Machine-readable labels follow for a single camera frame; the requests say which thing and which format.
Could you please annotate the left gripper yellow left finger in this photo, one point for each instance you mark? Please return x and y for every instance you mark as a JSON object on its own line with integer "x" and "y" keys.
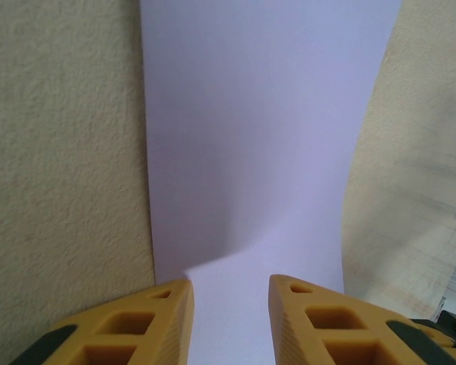
{"x": 137, "y": 334}

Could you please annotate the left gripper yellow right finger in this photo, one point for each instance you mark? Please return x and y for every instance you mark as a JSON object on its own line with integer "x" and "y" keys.
{"x": 327, "y": 334}

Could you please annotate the purple cloth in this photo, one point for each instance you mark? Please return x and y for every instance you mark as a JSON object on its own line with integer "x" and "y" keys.
{"x": 251, "y": 133}

